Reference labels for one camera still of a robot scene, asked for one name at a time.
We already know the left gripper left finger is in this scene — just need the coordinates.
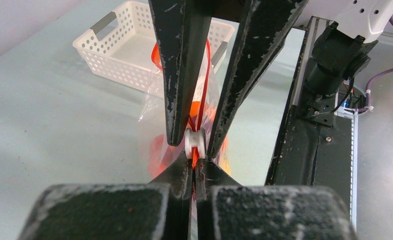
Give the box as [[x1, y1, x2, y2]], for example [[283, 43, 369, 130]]
[[19, 158, 192, 240]]

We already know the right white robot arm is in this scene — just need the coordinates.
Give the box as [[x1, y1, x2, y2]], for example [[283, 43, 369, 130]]
[[149, 0, 393, 158]]

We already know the clear zip top bag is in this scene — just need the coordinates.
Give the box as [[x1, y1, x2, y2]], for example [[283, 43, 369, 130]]
[[138, 41, 219, 179]]

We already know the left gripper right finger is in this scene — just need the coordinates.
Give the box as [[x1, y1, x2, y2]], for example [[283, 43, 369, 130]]
[[195, 159, 357, 240]]

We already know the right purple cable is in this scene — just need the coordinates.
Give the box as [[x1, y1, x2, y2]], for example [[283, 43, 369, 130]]
[[363, 14, 393, 115]]

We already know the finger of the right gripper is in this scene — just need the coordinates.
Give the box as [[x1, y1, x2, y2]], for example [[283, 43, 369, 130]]
[[206, 0, 308, 159], [149, 0, 213, 146]]

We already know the white perforated plastic basket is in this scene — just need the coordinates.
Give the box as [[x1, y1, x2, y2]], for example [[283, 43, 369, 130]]
[[72, 0, 236, 99]]

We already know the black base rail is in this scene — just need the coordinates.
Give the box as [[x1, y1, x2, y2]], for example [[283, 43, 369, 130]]
[[265, 16, 358, 224]]

